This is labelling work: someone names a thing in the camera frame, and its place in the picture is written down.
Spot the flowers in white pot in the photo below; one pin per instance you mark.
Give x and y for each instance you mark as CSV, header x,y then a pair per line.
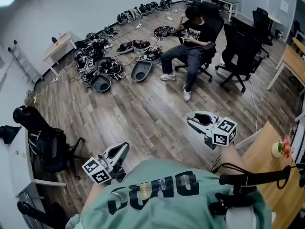
x,y
276,149

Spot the person in green shirt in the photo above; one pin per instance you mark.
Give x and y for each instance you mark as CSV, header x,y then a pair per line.
x,y
155,206

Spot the person's right forearm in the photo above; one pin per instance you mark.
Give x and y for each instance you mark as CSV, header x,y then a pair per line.
x,y
230,156

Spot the desk with white legs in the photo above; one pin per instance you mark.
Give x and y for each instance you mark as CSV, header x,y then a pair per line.
x,y
293,61

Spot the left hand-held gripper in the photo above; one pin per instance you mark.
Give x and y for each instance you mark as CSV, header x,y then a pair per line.
x,y
100,175

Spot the row of grey backpacks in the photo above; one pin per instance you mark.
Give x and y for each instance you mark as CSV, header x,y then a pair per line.
x,y
133,14

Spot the pile of black rigs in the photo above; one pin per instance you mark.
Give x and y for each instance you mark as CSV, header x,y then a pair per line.
x,y
95,54

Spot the black chest mount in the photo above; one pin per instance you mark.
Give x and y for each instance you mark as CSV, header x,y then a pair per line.
x,y
250,176

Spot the person's left forearm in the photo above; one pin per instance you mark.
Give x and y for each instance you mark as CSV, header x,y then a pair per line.
x,y
95,194

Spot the white wall rack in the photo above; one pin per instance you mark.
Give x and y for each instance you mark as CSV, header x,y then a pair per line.
x,y
17,52

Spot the black backpack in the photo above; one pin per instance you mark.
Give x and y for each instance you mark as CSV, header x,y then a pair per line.
x,y
50,149

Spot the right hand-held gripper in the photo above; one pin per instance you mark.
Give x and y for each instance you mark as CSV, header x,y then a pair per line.
x,y
224,132

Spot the black office chair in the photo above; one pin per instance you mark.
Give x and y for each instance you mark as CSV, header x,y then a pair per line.
x,y
262,20
26,114
9,132
214,20
31,212
238,44

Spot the small white desk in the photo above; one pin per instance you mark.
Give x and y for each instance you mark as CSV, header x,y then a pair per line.
x,y
64,44

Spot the white chest-worn device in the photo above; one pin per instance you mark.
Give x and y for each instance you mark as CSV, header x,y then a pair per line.
x,y
239,219

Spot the black oval shell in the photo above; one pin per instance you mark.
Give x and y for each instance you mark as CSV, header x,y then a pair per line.
x,y
101,83
141,71

